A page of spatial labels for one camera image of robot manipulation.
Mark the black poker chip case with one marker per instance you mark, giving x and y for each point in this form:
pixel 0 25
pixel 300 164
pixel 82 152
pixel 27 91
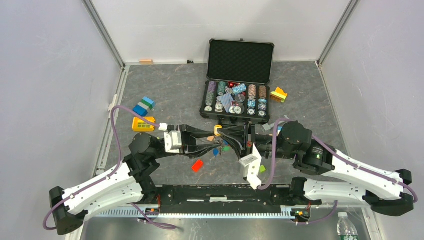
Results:
pixel 236 89

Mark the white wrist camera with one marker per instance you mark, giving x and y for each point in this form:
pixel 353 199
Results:
pixel 250 167
pixel 172 139

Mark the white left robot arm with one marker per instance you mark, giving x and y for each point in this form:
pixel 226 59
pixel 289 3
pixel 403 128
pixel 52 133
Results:
pixel 128 182

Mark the plastic water bottle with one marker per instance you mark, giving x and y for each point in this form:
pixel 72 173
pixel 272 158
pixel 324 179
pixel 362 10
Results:
pixel 346 230

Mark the yellow window brick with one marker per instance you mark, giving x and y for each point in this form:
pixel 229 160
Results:
pixel 138 125

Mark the grey plastic bolt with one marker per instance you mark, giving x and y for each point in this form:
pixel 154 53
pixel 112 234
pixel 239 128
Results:
pixel 267 127

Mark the yellow key tag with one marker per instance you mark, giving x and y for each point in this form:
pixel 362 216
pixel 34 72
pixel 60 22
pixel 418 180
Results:
pixel 216 130

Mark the green key tag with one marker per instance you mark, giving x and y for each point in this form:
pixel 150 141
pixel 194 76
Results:
pixel 226 149

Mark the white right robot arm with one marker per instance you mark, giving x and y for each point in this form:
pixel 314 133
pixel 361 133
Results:
pixel 328 174

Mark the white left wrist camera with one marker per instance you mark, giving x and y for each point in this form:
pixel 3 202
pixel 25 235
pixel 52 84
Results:
pixel 172 139

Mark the yellow orange brick pile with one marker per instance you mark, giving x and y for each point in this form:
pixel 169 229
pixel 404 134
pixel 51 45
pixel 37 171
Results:
pixel 278 95

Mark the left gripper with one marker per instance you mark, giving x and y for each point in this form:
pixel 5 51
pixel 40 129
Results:
pixel 189 145

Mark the blue key tag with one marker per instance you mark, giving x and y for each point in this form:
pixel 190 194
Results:
pixel 216 152

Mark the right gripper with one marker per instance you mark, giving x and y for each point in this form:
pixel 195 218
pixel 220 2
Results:
pixel 235 136

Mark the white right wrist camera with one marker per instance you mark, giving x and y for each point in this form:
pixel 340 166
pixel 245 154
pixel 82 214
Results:
pixel 250 167

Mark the wooden block on ledge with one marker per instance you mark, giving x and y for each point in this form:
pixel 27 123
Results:
pixel 146 61

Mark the blue grey green brick stack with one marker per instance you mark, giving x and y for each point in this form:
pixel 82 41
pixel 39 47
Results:
pixel 144 106

